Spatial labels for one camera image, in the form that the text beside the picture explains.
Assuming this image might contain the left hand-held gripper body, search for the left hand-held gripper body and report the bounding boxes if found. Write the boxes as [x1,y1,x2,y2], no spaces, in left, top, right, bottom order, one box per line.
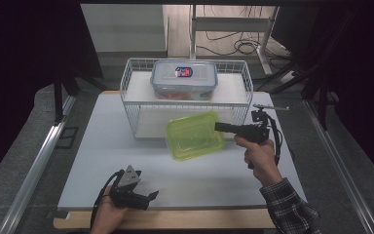
[110,165,150,211]

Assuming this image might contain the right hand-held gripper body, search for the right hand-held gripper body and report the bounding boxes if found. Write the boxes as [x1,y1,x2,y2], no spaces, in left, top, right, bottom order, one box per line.
[238,103,290,144]

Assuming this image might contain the green plastic container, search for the green plastic container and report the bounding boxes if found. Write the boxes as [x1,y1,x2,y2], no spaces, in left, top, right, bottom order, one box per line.
[165,110,227,163]

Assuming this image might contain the clear food container blue lid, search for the clear food container blue lid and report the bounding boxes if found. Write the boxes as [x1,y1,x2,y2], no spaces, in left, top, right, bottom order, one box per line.
[149,59,219,101]

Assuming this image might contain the white wire basket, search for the white wire basket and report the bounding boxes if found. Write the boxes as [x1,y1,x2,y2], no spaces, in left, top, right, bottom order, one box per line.
[119,58,254,141]

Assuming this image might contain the person's right hand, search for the person's right hand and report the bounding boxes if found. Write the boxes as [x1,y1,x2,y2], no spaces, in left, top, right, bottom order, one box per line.
[234,135,283,188]

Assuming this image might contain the person's left hand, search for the person's left hand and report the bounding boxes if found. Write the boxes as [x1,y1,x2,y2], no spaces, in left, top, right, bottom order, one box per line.
[91,185,130,234]

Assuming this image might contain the black metal stand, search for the black metal stand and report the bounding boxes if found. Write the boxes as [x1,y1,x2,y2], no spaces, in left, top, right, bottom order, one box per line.
[267,55,340,131]
[53,72,81,127]

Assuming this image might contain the person's plaid right sleeve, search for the person's plaid right sleeve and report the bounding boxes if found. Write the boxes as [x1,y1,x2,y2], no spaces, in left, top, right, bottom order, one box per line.
[259,177,323,234]

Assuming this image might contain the white cabinet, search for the white cabinet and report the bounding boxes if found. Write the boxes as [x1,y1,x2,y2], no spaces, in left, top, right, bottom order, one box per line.
[80,3,168,54]

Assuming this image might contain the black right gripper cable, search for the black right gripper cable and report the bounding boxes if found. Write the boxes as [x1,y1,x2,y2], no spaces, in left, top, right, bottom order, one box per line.
[265,111,284,166]

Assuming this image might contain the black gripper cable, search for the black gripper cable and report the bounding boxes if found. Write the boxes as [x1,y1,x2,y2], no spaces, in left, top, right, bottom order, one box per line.
[265,111,284,166]
[90,169,125,229]

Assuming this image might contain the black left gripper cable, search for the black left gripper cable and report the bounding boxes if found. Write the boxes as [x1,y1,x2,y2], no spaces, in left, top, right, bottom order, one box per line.
[90,169,125,229]

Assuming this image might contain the black floor cables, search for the black floor cables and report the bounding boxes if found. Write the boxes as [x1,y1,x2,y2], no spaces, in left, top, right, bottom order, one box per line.
[196,5,290,57]

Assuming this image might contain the aluminium rail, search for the aluminium rail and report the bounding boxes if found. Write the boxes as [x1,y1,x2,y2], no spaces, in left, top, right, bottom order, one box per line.
[302,98,374,234]
[0,96,76,234]

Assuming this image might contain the white metal desk frame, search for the white metal desk frame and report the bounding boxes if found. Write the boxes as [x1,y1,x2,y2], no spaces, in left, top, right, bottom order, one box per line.
[189,4,281,76]

